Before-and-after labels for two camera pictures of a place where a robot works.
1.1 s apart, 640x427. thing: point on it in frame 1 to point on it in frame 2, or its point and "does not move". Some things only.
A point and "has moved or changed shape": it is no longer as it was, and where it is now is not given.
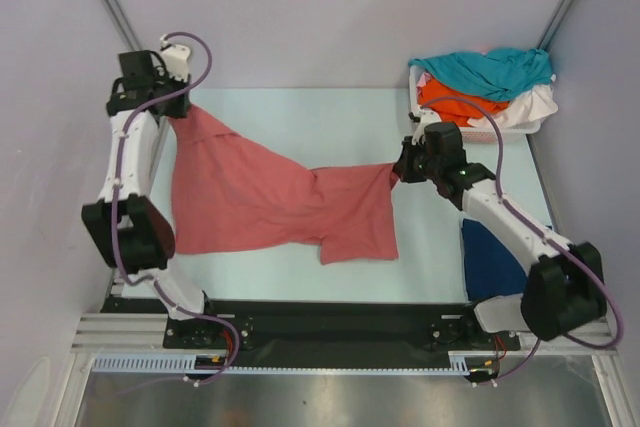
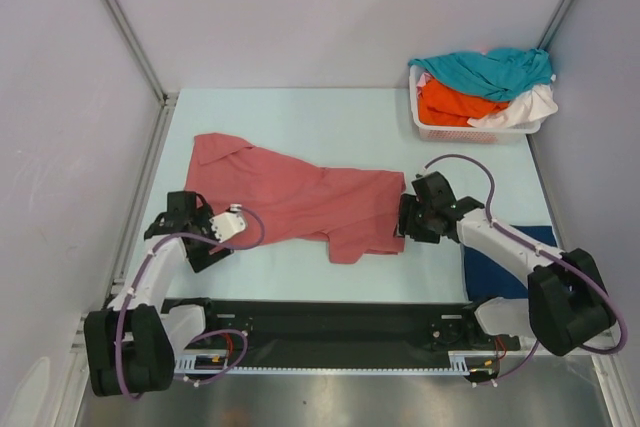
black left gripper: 180,110 to 199,259
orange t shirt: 457,112 does not move
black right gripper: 402,166 to 408,204
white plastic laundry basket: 470,132 does not move
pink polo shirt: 229,192 has moved or changed shape
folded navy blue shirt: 490,269 does not move
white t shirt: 528,109 does not move
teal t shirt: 500,75 does not move
